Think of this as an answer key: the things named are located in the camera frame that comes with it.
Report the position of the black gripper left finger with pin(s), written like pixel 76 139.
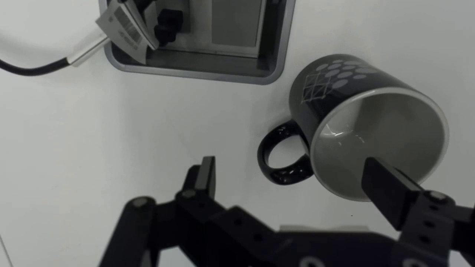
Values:
pixel 205 178

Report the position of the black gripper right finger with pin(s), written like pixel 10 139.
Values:
pixel 390 192

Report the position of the black plug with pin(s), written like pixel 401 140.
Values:
pixel 169 25

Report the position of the black patterned mug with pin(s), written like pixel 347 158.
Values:
pixel 341 86

